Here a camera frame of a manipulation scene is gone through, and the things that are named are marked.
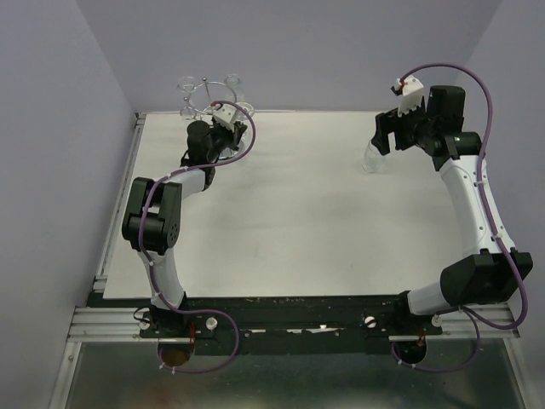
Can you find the short textured wine glass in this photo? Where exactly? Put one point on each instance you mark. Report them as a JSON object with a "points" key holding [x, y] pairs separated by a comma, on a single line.
{"points": [[373, 161]]}

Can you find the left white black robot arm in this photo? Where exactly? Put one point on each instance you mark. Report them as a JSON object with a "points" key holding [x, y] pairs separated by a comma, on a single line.
{"points": [[152, 218]]}

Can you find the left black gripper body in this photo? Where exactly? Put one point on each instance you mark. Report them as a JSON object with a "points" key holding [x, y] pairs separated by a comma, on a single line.
{"points": [[223, 137]]}

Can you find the chrome wine glass rack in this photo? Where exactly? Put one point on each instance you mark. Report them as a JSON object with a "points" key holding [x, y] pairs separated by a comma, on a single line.
{"points": [[208, 102]]}

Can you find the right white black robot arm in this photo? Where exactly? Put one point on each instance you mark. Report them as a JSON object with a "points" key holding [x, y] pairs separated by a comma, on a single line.
{"points": [[432, 120]]}

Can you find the tall stemmed wine glass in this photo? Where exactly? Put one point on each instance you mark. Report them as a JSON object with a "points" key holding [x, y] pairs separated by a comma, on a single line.
{"points": [[241, 121]]}

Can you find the back right textured glass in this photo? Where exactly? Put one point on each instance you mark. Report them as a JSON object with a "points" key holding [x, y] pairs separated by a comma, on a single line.
{"points": [[235, 92]]}

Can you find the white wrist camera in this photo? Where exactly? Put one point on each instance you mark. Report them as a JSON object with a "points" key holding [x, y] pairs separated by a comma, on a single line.
{"points": [[225, 115], [410, 92]]}

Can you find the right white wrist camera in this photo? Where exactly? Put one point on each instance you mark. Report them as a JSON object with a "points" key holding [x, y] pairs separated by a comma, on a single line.
{"points": [[410, 92]]}

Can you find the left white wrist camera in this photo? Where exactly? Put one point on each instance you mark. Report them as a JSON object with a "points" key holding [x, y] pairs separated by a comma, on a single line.
{"points": [[225, 115]]}

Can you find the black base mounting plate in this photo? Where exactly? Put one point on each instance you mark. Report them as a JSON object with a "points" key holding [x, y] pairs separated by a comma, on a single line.
{"points": [[289, 325]]}

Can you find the back left wine glass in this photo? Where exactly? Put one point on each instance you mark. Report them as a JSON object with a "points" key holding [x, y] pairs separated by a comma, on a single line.
{"points": [[186, 85]]}

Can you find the aluminium rail frame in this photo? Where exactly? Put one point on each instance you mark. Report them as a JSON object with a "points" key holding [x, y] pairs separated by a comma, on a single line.
{"points": [[298, 216]]}

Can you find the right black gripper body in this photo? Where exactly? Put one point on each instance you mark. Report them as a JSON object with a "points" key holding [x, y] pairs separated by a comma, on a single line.
{"points": [[404, 127]]}

